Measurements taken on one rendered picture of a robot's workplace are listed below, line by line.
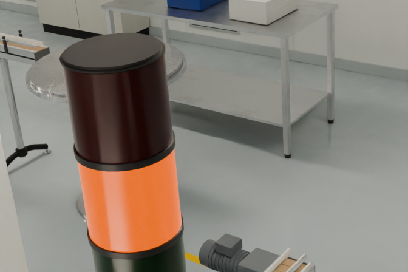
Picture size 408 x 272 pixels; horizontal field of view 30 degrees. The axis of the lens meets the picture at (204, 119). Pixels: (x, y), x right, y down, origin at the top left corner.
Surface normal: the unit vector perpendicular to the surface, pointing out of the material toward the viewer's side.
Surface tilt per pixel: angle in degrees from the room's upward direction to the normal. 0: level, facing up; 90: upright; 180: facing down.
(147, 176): 90
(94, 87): 90
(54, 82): 0
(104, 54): 0
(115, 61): 0
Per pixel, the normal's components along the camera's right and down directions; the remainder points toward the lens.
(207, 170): -0.07, -0.90
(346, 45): -0.59, 0.38
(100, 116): -0.24, 0.43
